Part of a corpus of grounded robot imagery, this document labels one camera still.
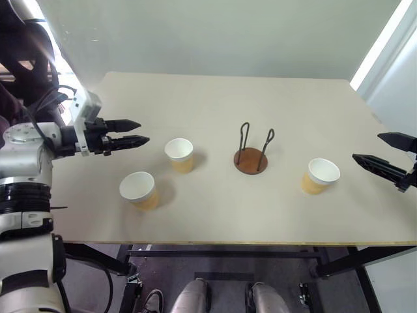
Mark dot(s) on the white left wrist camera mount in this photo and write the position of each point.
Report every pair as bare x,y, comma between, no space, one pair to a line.
85,106

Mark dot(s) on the yellow paper cup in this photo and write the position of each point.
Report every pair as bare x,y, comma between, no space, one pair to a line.
317,181
180,159
140,195

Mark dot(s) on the black and white shoe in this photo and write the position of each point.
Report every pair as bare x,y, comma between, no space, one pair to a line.
153,301

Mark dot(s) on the silver right robot leg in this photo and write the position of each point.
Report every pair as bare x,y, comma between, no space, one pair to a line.
267,300

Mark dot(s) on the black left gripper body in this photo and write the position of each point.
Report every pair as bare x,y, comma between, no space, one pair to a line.
94,137

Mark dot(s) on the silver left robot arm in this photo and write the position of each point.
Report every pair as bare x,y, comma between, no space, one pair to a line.
19,156

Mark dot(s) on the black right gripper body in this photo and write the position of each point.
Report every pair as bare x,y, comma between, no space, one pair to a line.
410,181

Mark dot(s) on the silver left robot leg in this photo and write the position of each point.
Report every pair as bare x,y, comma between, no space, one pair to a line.
190,298

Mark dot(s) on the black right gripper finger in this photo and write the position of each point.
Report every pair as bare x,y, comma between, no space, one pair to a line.
379,166
400,141

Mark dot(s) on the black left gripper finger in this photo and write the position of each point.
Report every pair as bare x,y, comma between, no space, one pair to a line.
130,142
123,125

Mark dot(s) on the person in dark clothing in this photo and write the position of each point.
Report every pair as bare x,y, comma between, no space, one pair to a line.
29,81

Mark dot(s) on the black metal table frame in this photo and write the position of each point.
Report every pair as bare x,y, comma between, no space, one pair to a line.
228,253

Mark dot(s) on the silver robot leg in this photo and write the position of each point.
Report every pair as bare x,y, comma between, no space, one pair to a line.
190,298
267,300

